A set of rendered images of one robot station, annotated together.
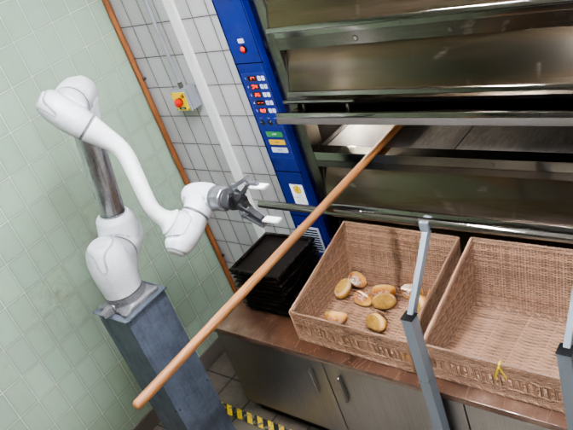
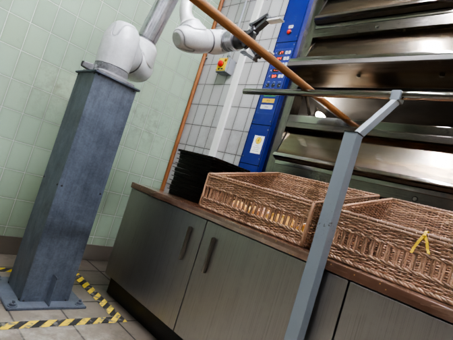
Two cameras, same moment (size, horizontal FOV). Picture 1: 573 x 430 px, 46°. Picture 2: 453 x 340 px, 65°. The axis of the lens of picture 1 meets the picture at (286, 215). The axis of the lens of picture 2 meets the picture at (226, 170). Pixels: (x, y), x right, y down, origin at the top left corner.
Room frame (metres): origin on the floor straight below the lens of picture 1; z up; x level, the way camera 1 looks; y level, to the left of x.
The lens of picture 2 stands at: (0.64, 0.11, 0.69)
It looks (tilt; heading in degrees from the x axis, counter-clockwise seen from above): 3 degrees up; 358
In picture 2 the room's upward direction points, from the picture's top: 17 degrees clockwise
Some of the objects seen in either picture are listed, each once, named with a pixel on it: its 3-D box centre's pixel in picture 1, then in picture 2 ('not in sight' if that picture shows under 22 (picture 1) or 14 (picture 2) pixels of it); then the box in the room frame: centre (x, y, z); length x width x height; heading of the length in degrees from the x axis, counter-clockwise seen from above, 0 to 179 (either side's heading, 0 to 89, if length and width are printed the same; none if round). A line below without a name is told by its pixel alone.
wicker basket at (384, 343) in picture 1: (376, 289); (287, 200); (2.14, -0.23, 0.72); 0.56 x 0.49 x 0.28; 42
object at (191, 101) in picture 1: (185, 97); (225, 66); (2.97, 0.24, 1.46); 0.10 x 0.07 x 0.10; 43
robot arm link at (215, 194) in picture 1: (222, 198); (233, 40); (2.17, 0.19, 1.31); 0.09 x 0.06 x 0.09; 133
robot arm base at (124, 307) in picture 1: (122, 297); (106, 72); (2.25, 0.71, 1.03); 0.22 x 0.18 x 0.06; 133
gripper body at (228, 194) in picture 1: (236, 200); (245, 39); (2.12, 0.14, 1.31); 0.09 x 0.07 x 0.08; 43
